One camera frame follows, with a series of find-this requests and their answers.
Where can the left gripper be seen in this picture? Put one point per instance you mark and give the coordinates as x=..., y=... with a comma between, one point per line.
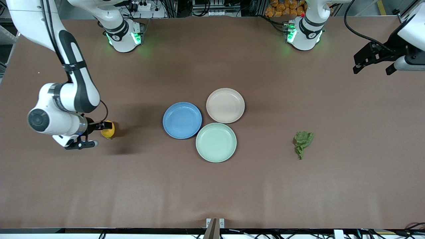
x=393, y=50

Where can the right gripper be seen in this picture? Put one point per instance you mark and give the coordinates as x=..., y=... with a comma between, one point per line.
x=91, y=125

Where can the yellow lemon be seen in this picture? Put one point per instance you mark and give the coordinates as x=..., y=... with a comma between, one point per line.
x=109, y=133

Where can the green lettuce leaf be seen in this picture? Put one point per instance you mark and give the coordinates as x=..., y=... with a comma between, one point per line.
x=302, y=141

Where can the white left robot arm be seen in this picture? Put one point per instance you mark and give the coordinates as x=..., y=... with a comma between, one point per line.
x=308, y=30

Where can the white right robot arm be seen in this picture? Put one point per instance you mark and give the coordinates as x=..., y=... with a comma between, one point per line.
x=73, y=99

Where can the blue plate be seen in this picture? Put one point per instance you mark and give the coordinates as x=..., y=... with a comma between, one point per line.
x=182, y=120

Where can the orange items pile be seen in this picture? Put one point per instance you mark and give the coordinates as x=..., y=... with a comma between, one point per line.
x=282, y=8

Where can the pale green plate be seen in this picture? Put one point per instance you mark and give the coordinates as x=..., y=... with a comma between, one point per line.
x=215, y=142

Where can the beige plate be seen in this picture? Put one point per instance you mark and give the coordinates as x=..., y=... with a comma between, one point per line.
x=225, y=105

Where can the white power strip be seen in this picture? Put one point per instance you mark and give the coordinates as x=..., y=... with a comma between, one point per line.
x=144, y=6

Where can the white background device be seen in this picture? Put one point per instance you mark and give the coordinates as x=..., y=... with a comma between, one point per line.
x=212, y=12

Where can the white block under table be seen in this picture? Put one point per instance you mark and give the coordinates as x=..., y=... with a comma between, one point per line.
x=340, y=235

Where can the aluminium frame profile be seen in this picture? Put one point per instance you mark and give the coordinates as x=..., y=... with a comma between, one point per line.
x=403, y=19

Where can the small metal table bracket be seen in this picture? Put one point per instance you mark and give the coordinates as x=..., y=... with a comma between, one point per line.
x=208, y=223

